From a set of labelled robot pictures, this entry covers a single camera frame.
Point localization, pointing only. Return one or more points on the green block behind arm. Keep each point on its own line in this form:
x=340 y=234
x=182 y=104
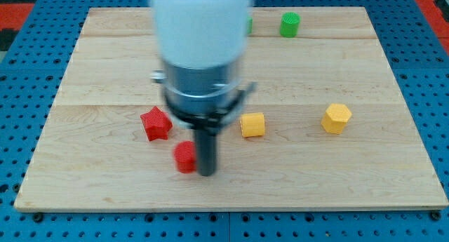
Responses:
x=249 y=25

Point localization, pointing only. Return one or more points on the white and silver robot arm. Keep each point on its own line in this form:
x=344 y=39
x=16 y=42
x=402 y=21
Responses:
x=201 y=43

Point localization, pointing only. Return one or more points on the yellow cube block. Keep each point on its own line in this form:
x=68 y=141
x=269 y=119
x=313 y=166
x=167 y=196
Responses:
x=252 y=124

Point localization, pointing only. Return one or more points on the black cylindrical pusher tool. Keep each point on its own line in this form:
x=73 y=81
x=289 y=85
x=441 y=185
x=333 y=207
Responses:
x=206 y=152

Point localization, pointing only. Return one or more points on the red cylinder block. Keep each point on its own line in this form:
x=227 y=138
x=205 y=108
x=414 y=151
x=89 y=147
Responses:
x=185 y=157

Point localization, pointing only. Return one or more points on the red star block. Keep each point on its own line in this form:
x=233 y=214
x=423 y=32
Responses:
x=156 y=124

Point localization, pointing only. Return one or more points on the wooden board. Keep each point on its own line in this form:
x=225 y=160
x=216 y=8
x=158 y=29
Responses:
x=93 y=154

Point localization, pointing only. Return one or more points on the green cylinder block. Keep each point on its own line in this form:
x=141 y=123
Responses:
x=290 y=23

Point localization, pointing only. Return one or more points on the yellow hexagon block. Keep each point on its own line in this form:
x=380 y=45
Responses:
x=335 y=118

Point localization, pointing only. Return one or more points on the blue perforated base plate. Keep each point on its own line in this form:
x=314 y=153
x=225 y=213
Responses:
x=33 y=67

